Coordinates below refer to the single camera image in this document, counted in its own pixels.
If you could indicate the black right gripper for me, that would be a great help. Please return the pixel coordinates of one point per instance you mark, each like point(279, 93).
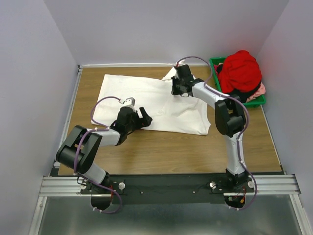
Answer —
point(173, 91)

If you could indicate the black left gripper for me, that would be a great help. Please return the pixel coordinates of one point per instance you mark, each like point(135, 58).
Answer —
point(142, 122)

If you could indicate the white t shirt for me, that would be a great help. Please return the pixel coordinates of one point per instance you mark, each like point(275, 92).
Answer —
point(170, 113)

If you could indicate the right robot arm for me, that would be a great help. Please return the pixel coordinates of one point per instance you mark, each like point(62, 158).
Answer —
point(230, 120)

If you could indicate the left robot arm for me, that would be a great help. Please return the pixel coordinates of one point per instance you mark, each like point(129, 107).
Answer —
point(79, 149)

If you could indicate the red t shirt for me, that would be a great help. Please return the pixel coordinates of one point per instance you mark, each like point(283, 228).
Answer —
point(240, 72)

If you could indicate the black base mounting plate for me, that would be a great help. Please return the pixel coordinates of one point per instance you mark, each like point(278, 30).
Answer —
point(214, 188)

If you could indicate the green plastic bin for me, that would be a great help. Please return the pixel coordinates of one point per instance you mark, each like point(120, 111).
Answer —
point(214, 61)

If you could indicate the pink t shirt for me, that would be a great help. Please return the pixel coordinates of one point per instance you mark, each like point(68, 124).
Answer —
point(260, 92)

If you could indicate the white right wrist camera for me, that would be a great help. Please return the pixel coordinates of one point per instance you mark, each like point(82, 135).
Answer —
point(176, 65)

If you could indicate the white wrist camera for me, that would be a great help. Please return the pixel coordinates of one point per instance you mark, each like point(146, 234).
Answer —
point(128, 102)
point(176, 65)

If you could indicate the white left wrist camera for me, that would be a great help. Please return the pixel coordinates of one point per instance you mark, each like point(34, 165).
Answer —
point(128, 102)

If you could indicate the aluminium frame rail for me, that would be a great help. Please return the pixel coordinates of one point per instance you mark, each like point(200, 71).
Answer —
point(266, 185)

